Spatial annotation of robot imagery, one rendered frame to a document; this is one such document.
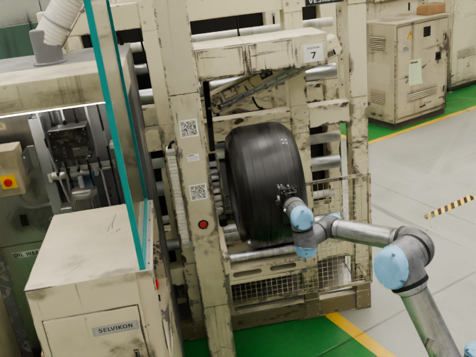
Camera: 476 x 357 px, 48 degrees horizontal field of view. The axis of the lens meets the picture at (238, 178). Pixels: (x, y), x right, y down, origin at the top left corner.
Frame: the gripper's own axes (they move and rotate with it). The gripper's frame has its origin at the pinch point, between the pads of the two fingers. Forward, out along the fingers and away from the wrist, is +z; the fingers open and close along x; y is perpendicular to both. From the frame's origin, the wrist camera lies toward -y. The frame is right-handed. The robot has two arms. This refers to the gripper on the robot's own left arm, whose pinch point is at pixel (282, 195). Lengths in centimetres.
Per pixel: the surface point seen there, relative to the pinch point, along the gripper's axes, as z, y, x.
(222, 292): 25, -52, 29
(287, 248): 15.6, -30.6, -3.1
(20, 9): 866, 130, 289
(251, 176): 3.8, 8.6, 11.4
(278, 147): 10.1, 17.4, -2.2
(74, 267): -37, -1, 78
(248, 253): 16.0, -30.2, 14.6
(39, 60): 42, 63, 92
